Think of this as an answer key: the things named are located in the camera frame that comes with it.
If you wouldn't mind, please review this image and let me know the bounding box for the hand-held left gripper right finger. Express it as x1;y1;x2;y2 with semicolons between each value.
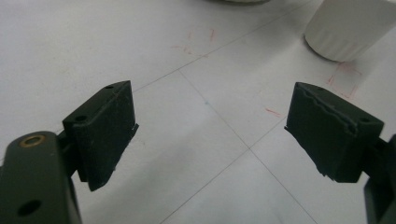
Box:
284;81;386;184

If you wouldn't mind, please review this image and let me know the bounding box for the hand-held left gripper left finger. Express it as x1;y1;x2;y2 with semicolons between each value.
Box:
62;79;140;192

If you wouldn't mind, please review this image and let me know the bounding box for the white ribbed cup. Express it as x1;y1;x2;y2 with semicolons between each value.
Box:
304;0;396;63

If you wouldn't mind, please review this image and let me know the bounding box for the white round dish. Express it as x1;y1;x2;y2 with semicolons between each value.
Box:
214;0;272;5

